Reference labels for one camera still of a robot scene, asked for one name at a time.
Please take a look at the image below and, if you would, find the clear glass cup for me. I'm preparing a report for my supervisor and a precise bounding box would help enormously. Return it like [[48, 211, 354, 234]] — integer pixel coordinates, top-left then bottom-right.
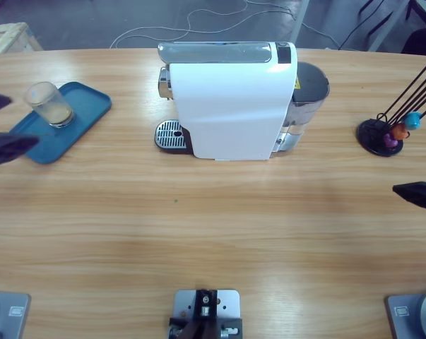
[[24, 81, 75, 129]]

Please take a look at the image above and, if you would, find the silver coffee machine lever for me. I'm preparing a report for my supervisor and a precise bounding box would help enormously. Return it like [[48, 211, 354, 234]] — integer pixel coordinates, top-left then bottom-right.
[[157, 41, 274, 66]]

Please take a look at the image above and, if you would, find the turquoise coffee capsule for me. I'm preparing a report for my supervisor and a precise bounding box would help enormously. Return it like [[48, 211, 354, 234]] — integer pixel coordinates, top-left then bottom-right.
[[403, 112, 422, 130]]

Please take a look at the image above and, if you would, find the orange coffee capsule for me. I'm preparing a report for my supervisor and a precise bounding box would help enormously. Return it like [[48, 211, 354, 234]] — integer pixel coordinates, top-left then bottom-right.
[[391, 124, 410, 141]]

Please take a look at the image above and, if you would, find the white capsule coffee machine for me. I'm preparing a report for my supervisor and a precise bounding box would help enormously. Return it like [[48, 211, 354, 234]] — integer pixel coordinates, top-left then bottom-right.
[[154, 41, 331, 162]]

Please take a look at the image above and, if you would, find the light wooden crate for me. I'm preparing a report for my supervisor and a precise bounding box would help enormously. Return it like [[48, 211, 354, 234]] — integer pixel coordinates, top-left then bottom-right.
[[0, 22, 44, 57]]

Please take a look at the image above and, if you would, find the black capsule holder with rods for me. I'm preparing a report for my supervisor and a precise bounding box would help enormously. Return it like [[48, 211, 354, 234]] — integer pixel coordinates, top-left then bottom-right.
[[356, 58, 426, 157]]

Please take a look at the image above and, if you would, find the blue rectangular plastic tray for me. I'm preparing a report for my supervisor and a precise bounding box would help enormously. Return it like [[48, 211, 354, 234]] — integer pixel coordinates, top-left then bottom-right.
[[8, 81, 113, 166]]

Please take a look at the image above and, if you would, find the black chair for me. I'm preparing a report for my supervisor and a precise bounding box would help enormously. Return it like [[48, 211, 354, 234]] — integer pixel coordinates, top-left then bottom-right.
[[402, 27, 426, 57]]

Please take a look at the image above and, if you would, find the clear water tank black lid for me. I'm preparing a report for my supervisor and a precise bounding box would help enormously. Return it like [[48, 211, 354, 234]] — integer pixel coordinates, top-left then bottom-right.
[[271, 61, 331, 158]]

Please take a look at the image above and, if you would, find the black metal grid drip tray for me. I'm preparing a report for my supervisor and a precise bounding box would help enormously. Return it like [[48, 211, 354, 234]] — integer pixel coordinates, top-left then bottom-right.
[[154, 119, 194, 155]]

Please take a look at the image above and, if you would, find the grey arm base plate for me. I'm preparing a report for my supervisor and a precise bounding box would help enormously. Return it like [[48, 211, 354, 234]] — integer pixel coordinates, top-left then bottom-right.
[[0, 290, 32, 339], [384, 290, 426, 339]]

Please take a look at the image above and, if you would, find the white slanted metal post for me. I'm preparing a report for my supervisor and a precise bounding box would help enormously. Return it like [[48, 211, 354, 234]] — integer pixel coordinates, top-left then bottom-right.
[[369, 0, 410, 52]]

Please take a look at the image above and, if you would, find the black floor cable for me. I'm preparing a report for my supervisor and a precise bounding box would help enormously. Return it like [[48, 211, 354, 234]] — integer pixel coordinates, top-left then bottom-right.
[[339, 6, 394, 50]]

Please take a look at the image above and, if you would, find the white floor cable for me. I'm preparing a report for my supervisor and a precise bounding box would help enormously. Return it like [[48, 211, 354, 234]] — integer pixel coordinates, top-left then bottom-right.
[[109, 0, 341, 50]]

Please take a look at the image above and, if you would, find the white upright metal post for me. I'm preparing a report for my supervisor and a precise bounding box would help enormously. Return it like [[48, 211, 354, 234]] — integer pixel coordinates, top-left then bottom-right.
[[289, 0, 311, 45]]

